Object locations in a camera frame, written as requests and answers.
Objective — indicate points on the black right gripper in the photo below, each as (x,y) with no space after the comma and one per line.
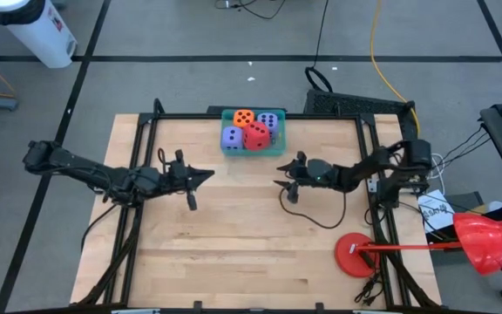
(316,172)

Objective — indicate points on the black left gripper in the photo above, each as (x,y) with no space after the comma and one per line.
(177,179)

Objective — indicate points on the large red foam die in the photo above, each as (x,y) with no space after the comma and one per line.
(256,136)

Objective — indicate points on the large purple foam die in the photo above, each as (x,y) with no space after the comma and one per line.
(232,138)
(273,118)

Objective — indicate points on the large orange foam die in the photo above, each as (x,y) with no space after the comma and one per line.
(243,118)

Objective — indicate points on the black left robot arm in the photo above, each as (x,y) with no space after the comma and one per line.
(81,168)

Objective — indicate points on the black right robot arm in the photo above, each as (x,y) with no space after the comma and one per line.
(364,170)

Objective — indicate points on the teal plastic tray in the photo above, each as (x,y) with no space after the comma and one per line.
(253,153)

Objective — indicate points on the red desk lamp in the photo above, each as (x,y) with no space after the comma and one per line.
(355,261)

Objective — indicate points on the white paper sheet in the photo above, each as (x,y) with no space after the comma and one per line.
(434,209)

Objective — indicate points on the white cylindrical air purifier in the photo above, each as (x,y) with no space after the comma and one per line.
(37,30)

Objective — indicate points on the black metal table frame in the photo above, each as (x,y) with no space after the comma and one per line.
(190,116)

